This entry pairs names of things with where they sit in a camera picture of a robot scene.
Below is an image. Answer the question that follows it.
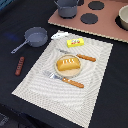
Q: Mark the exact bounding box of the yellow butter box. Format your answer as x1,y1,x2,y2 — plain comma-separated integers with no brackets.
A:
67,38,84,48

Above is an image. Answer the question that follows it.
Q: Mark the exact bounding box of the white toy fish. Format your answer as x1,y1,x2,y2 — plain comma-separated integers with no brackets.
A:
51,32,69,39

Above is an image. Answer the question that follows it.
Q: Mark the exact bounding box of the grey cooking pot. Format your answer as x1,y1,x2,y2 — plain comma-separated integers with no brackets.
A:
55,0,79,18

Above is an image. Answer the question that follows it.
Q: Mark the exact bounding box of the golden bread loaf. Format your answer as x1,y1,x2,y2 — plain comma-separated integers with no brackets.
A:
57,58,80,71

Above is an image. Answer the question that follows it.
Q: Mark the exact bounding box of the round wooden plate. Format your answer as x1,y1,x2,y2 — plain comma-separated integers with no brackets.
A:
55,54,82,78

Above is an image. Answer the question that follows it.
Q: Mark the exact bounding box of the woven beige placemat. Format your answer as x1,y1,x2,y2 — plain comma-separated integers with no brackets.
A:
12,33,112,128

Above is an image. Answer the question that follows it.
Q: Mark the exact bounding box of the brown sausage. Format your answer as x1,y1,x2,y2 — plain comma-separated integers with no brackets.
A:
15,57,25,76

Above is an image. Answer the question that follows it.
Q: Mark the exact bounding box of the black burner disc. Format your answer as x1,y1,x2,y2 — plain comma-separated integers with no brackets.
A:
80,13,98,24
88,1,104,10

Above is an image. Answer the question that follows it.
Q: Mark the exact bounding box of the pink toy stove board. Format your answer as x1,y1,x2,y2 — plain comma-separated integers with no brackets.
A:
48,0,128,43

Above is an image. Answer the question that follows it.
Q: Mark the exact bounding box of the beige bowl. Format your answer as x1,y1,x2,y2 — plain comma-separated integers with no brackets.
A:
119,5,128,30

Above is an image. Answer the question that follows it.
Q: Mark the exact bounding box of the fork with orange handle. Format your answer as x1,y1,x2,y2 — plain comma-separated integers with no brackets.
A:
43,71,84,88

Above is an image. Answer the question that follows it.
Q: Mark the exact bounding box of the knife with orange handle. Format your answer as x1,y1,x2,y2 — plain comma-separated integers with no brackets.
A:
57,48,96,62

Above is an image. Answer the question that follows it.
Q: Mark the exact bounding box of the grey saucepan with handle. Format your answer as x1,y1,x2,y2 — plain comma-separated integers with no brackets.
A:
11,27,48,54

